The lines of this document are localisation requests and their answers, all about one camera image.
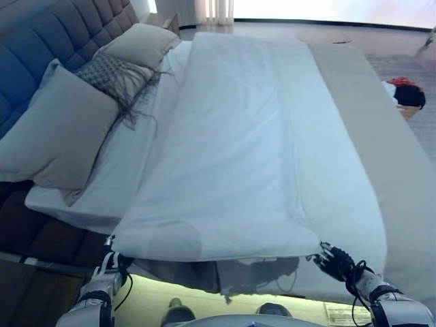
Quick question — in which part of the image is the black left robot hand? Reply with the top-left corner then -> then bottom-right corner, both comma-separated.
97,234 -> 134,276

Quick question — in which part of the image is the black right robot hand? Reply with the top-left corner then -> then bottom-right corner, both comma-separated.
313,241 -> 359,283

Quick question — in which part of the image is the white duvet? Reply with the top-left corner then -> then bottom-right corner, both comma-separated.
112,32 -> 388,274

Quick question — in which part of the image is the dark wooden nightstand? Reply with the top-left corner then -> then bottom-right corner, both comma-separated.
0,253 -> 87,327

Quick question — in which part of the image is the white fringed throw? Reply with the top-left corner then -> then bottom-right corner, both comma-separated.
214,255 -> 302,305

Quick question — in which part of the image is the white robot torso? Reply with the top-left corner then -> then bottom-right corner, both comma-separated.
183,314 -> 337,327

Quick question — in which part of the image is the large beige pillow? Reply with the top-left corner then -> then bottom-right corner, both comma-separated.
0,59 -> 119,207

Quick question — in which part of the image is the wicker laundry basket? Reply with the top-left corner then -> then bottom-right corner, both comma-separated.
398,104 -> 424,122

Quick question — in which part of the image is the white garment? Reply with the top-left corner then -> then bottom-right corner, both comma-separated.
381,80 -> 400,105

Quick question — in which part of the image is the black garment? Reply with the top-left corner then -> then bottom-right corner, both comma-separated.
394,86 -> 427,110

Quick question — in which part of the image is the grey fringed knit cushion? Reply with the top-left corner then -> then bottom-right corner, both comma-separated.
73,52 -> 175,138

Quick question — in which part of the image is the red garment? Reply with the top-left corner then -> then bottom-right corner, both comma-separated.
388,77 -> 418,88

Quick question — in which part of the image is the light grey rug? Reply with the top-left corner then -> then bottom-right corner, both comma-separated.
323,50 -> 436,325

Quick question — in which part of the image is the small beige pillow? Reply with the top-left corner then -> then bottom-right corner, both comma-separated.
100,22 -> 182,67

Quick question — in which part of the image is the tufted grey headboard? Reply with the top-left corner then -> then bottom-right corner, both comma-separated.
0,0 -> 139,141

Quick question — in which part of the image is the light wooden nightstand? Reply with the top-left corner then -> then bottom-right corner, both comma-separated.
149,12 -> 181,33

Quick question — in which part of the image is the striped sheer curtain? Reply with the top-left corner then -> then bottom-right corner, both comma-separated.
190,0 -> 236,27

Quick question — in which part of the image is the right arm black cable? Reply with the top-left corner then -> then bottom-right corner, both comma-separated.
346,260 -> 376,325

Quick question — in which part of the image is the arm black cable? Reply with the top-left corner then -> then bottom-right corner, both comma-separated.
111,268 -> 134,311
346,260 -> 376,325

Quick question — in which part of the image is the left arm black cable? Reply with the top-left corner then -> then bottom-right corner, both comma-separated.
111,268 -> 134,311

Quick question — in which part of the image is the dark brown bed frame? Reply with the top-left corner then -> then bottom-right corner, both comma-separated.
0,182 -> 117,270

